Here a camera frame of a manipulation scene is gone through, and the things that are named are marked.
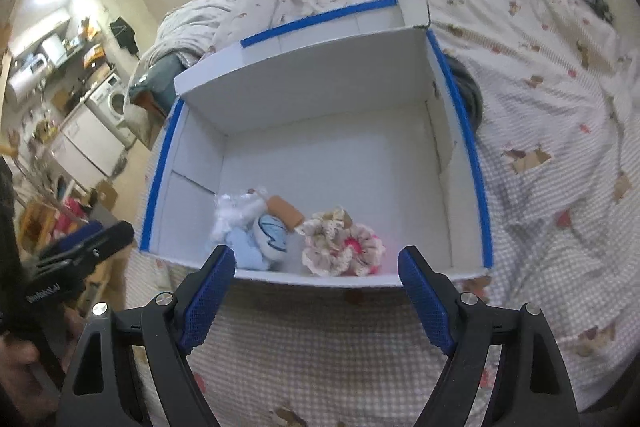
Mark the small brown cardboard box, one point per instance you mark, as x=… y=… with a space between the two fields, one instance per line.
x=106 y=194

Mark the pink plush toy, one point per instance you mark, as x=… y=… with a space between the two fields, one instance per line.
x=357 y=247

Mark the floral ruffled cloth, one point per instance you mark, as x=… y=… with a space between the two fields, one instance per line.
x=325 y=242

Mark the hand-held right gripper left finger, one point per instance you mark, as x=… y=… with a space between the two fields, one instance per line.
x=207 y=302

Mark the white cabinet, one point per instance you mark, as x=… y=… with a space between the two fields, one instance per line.
x=87 y=149

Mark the white cardboard box blue tape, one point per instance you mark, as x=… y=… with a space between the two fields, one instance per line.
x=340 y=147

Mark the person's left hand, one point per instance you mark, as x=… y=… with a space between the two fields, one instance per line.
x=17 y=372

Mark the white and brown plush toy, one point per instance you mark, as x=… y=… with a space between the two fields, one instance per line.
x=237 y=213

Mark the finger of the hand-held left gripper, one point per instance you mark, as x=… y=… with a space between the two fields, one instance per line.
x=105 y=247
x=75 y=239

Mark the black hanging garment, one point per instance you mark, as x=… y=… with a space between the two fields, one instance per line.
x=125 y=36

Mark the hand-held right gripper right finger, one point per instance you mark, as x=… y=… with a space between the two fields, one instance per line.
x=425 y=302

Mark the white washing machine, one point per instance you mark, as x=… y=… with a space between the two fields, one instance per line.
x=114 y=99

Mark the light blue plush toy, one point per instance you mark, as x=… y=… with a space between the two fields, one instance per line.
x=250 y=252

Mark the white microwave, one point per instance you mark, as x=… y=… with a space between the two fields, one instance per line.
x=31 y=68

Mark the checked bear print blanket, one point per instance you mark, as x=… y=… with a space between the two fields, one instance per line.
x=550 y=207

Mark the teal pillow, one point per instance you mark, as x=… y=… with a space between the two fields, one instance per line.
x=157 y=77

